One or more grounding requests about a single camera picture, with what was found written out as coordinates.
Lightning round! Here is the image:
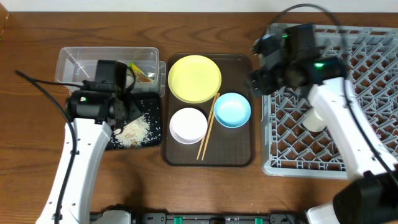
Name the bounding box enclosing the light blue bowl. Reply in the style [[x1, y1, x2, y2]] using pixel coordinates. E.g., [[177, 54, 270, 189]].
[[214, 93, 251, 128]]

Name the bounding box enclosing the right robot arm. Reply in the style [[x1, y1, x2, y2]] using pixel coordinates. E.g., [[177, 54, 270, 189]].
[[249, 32, 397, 223]]

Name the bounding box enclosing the yellow plate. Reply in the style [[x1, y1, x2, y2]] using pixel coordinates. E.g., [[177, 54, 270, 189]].
[[167, 55, 222, 104]]

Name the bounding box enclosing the brown serving tray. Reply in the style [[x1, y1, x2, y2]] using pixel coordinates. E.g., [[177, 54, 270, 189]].
[[161, 54, 256, 167]]

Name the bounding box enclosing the black plastic bin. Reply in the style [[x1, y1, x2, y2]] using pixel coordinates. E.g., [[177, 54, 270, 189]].
[[104, 91, 163, 151]]

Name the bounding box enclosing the white bowl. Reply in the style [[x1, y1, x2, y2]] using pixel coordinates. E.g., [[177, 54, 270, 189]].
[[169, 108, 207, 144]]

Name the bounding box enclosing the rice grains food waste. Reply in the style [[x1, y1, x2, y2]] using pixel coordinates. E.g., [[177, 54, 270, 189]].
[[112, 102, 162, 149]]

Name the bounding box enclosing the clear plastic bin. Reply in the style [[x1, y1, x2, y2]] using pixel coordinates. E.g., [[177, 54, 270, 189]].
[[55, 47, 166, 96]]

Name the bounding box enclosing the grey dishwasher rack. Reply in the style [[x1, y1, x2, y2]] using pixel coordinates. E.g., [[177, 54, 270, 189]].
[[261, 25, 397, 179]]

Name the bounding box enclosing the wooden chopstick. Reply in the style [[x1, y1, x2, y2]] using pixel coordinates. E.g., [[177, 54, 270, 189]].
[[197, 93, 219, 160], [199, 93, 220, 161]]

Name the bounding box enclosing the white cup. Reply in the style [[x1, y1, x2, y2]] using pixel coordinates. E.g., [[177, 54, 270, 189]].
[[302, 108, 326, 132]]

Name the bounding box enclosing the green yellow snack wrapper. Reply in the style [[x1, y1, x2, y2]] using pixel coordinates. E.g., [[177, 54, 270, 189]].
[[127, 62, 152, 83]]

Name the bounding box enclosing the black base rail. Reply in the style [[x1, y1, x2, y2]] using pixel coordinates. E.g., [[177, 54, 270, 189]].
[[89, 204, 308, 224]]

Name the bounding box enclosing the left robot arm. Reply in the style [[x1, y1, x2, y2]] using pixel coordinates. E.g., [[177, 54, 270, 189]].
[[37, 83, 141, 223]]

